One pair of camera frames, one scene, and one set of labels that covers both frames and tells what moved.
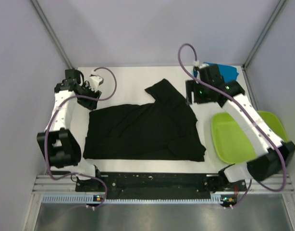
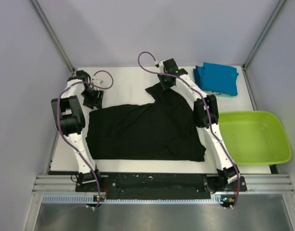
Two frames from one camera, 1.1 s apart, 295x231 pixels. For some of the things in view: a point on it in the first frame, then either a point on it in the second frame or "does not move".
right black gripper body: [202, 96] -> [165, 82]
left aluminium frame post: [55, 36] does not move
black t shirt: [164, 129] does not move
